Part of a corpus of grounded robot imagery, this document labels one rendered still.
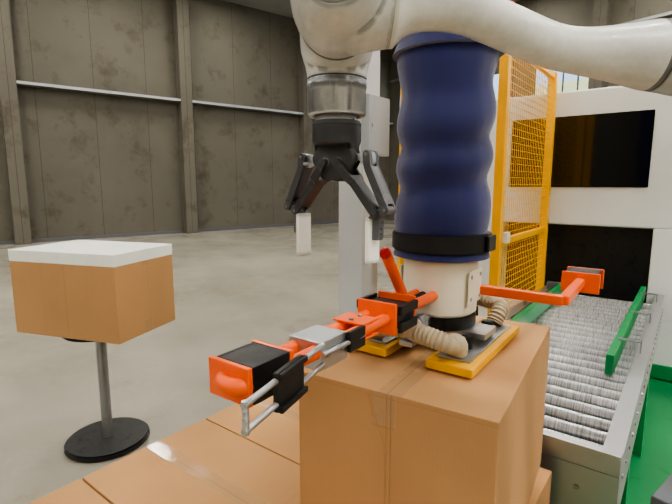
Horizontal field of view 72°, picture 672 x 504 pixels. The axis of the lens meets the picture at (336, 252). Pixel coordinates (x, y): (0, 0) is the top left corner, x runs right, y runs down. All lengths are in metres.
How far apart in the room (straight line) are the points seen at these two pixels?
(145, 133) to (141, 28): 2.53
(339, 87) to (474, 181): 0.43
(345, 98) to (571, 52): 0.32
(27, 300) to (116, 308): 0.51
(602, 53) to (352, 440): 0.77
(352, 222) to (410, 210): 1.49
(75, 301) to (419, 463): 1.83
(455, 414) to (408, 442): 0.11
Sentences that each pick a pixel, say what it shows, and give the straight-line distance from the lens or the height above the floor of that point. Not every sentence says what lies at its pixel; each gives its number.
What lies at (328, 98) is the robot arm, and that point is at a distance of 0.69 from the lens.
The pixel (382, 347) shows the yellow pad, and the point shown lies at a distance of 1.03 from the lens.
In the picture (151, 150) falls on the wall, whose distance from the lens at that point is 13.08.
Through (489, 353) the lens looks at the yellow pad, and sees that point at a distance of 1.05.
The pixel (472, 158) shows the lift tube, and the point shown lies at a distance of 1.01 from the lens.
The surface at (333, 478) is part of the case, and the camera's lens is 1.04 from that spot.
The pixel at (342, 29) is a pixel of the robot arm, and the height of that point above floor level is 1.49.
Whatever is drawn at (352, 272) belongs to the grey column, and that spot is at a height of 0.84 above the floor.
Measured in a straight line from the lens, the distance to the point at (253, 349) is 0.64.
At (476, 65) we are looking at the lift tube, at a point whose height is 1.56.
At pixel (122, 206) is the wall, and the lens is 12.86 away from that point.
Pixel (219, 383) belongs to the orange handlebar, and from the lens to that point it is 0.60.
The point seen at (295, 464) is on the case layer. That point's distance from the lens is 1.43.
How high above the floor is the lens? 1.32
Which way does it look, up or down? 8 degrees down
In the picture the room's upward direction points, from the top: straight up
